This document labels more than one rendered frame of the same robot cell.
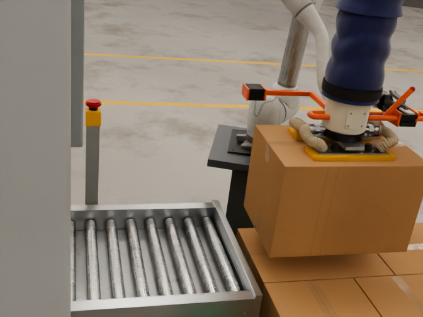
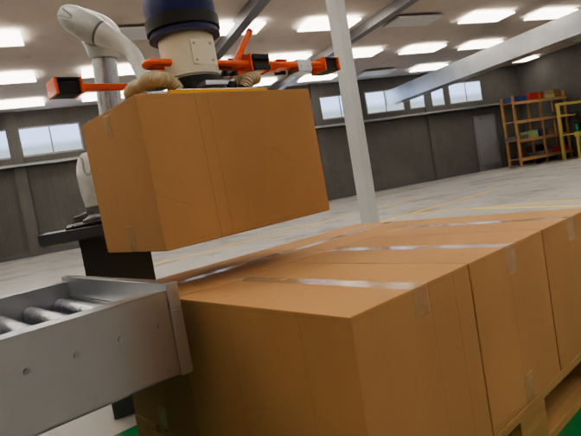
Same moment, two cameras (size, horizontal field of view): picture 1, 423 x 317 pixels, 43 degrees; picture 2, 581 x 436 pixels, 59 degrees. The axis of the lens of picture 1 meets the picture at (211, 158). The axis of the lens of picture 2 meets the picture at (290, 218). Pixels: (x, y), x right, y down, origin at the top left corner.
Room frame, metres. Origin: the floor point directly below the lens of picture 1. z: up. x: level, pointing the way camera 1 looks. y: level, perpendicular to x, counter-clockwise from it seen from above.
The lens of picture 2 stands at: (0.44, -0.01, 0.78)
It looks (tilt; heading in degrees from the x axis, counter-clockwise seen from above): 4 degrees down; 334
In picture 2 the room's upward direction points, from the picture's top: 10 degrees counter-clockwise
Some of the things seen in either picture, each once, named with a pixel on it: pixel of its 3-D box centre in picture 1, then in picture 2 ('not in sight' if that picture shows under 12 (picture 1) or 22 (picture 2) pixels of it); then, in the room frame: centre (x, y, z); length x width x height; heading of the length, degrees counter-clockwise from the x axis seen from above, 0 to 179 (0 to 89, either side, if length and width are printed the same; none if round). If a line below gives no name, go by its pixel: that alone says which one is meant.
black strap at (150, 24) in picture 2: (351, 87); (182, 28); (2.00, -0.50, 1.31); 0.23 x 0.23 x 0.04
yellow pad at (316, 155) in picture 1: (350, 150); (213, 91); (1.90, -0.53, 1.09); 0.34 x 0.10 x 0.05; 105
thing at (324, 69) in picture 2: not in sight; (325, 66); (2.14, -1.08, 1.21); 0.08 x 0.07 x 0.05; 105
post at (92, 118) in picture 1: (91, 205); not in sight; (2.23, 0.55, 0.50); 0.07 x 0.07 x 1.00; 16
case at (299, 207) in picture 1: (330, 187); (209, 169); (2.01, -0.51, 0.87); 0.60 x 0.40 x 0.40; 105
